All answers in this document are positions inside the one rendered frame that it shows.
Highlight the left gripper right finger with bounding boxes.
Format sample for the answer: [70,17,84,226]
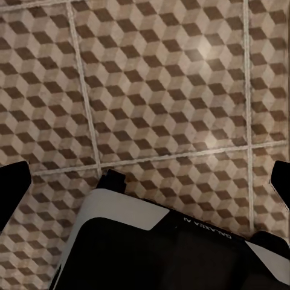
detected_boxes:
[271,160,290,209]

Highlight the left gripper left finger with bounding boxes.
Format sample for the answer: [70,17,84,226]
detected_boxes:
[0,161,31,233]

